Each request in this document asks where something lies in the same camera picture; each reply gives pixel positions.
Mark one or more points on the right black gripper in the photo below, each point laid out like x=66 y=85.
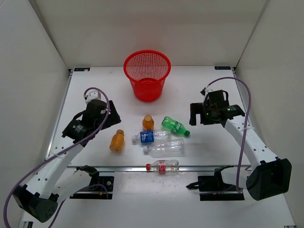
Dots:
x=197 y=109

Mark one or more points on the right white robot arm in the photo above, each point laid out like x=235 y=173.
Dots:
x=269 y=175

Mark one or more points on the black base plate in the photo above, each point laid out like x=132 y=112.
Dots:
x=211 y=189
x=100 y=188

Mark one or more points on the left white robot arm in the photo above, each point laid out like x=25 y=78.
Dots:
x=42 y=194

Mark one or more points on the green plastic bottle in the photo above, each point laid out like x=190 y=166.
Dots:
x=175 y=126

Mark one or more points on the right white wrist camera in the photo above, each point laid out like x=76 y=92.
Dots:
x=205 y=91

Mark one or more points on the blue label clear bottle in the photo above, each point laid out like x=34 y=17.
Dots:
x=147 y=137

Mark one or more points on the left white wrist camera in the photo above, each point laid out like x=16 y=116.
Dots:
x=92 y=95

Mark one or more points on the clear plastic bottle white cap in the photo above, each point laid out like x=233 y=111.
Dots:
x=165 y=149

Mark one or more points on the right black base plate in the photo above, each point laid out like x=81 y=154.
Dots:
x=211 y=189

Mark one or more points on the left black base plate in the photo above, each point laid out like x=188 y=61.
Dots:
x=100 y=188

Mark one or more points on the red mesh plastic bin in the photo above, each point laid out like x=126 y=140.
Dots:
x=147 y=71

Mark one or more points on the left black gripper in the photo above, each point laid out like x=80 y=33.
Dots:
x=112 y=118

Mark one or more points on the clear bottle red label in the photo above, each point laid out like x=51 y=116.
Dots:
x=163 y=167

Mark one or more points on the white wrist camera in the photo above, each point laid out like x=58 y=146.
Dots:
x=205 y=91
x=92 y=95

